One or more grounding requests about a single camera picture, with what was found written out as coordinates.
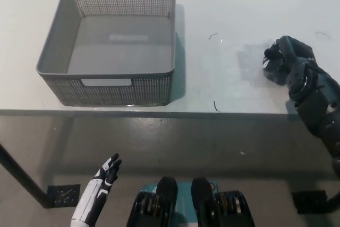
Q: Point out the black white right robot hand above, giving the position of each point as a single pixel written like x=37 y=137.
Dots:
x=296 y=51

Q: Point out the black metal table leg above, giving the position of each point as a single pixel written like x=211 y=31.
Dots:
x=335 y=197
x=24 y=175

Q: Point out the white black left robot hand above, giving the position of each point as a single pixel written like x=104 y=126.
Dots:
x=93 y=192

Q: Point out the black teal robot torso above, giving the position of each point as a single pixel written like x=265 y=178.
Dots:
x=166 y=195

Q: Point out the grey perforated plastic basket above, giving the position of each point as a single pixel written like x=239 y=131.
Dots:
x=119 y=51

